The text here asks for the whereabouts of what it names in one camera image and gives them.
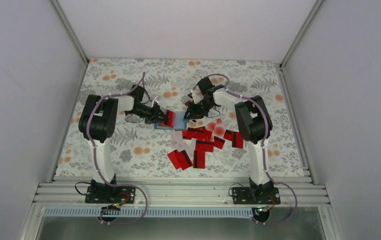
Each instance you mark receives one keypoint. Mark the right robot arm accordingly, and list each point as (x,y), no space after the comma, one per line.
(253,121)

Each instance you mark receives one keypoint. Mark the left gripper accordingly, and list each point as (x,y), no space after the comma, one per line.
(154,117)

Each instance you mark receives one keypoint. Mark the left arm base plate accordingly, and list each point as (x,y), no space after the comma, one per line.
(110,195)

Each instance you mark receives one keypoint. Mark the teal leather card holder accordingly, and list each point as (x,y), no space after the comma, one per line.
(180,123)

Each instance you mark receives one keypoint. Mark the perforated cable tray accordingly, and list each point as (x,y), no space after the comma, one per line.
(151,212)

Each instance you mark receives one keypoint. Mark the red card right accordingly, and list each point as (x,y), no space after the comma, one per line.
(235,138)

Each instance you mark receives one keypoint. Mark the red card pile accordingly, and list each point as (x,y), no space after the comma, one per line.
(200,133)
(204,146)

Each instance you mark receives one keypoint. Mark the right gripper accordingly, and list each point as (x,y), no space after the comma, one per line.
(194,114)

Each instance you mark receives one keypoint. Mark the red card top pile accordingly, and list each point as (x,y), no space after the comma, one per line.
(200,133)

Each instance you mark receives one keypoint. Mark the white card red dot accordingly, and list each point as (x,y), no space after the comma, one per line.
(219,131)

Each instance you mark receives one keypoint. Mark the red card front left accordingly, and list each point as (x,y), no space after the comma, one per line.
(180,159)

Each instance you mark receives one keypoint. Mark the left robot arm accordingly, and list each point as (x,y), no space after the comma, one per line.
(97,123)

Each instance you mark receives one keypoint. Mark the floral table mat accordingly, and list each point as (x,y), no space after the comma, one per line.
(139,150)

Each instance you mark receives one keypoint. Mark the aluminium rail frame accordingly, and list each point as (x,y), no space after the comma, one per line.
(184,191)

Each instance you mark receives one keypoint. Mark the red card front middle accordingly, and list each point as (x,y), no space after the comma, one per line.
(199,159)

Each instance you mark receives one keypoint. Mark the red card centre pile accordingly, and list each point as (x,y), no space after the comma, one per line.
(204,146)

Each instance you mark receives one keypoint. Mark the white april card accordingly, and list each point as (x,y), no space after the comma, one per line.
(177,141)

